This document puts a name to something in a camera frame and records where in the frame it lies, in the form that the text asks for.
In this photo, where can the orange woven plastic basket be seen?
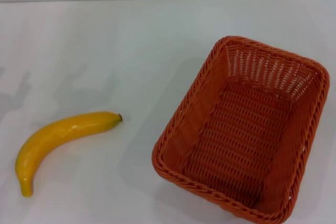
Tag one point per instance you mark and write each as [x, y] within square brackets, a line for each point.
[236, 140]

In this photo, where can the yellow plastic banana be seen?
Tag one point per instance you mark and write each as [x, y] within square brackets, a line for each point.
[52, 132]

